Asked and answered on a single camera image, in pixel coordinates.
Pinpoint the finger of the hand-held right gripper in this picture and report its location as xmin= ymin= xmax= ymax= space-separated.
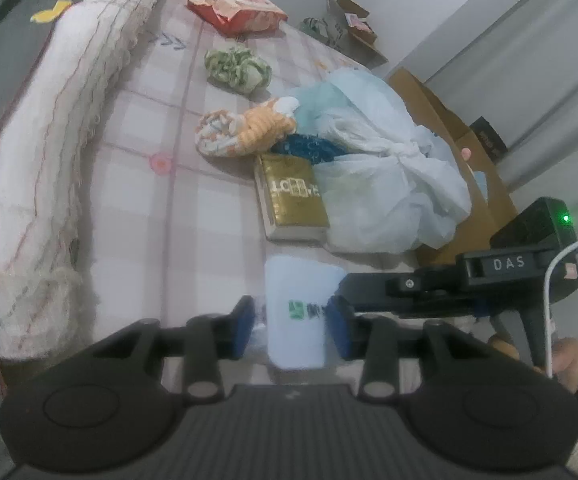
xmin=336 ymin=266 xmax=470 ymax=320

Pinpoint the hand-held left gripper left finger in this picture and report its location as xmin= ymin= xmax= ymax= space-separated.
xmin=91 ymin=296 xmax=256 ymax=404

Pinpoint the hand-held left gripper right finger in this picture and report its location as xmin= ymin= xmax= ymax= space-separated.
xmin=325 ymin=296 xmax=474 ymax=401

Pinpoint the gold tissue pack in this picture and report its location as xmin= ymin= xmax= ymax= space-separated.
xmin=254 ymin=152 xmax=330 ymax=242

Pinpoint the large brown cardboard box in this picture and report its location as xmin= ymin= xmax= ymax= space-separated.
xmin=386 ymin=67 xmax=534 ymax=268

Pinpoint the white orange dotted cloth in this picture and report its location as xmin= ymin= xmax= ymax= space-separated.
xmin=195 ymin=109 xmax=250 ymax=158

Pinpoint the orange striped sock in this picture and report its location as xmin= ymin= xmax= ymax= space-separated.
xmin=234 ymin=97 xmax=300 ymax=153

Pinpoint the person's right hand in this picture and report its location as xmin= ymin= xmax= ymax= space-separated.
xmin=489 ymin=335 xmax=578 ymax=393

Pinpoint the small black box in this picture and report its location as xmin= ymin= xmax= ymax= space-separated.
xmin=469 ymin=116 xmax=508 ymax=163

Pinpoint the white plastic bag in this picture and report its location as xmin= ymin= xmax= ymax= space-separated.
xmin=289 ymin=69 xmax=472 ymax=253

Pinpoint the pink plaid bed sheet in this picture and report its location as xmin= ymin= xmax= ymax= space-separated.
xmin=84 ymin=0 xmax=420 ymax=391

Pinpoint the white curtain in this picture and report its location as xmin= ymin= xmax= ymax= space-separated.
xmin=409 ymin=0 xmax=578 ymax=241

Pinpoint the white fringed blanket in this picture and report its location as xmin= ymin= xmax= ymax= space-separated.
xmin=0 ymin=0 xmax=184 ymax=361

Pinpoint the small open cardboard box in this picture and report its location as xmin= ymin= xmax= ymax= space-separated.
xmin=325 ymin=0 xmax=388 ymax=68

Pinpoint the green white bag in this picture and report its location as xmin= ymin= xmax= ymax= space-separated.
xmin=300 ymin=16 xmax=342 ymax=47

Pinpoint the red wet wipes pack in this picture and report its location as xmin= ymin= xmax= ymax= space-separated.
xmin=184 ymin=0 xmax=288 ymax=37

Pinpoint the white cable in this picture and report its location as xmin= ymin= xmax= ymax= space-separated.
xmin=544 ymin=237 xmax=578 ymax=446

